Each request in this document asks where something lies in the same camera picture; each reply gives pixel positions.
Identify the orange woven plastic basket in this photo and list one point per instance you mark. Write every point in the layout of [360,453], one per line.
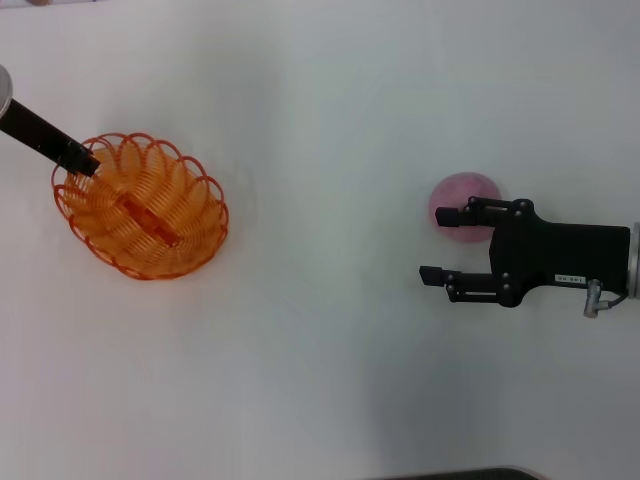
[150,225]

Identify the pink peach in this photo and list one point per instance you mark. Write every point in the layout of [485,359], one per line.
[465,187]

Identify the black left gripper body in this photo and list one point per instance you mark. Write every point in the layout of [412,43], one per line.
[30,131]

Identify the dark robot torso edge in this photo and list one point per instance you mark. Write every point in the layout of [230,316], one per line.
[450,475]

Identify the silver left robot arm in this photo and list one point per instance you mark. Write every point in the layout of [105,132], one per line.
[4,90]

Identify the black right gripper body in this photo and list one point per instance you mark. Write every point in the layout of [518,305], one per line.
[560,255]

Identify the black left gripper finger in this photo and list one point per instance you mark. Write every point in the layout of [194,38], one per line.
[80,160]

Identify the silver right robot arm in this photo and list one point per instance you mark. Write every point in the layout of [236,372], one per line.
[635,260]

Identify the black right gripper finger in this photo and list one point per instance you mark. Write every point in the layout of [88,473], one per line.
[450,216]
[475,287]

